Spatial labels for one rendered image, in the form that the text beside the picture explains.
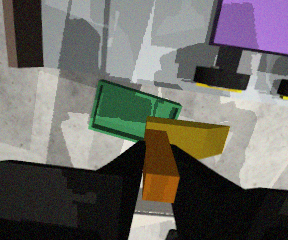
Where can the green tray floor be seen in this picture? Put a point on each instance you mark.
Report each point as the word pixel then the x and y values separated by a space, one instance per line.
pixel 126 112

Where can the grey ramp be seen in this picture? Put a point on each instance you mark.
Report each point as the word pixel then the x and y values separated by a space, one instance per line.
pixel 150 42

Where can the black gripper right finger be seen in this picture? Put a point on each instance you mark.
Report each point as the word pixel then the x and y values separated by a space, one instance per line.
pixel 209 206

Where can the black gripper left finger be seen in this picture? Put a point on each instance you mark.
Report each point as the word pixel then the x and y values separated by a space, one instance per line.
pixel 101 200

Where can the green tray rim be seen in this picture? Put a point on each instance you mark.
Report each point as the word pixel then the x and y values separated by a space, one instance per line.
pixel 117 133

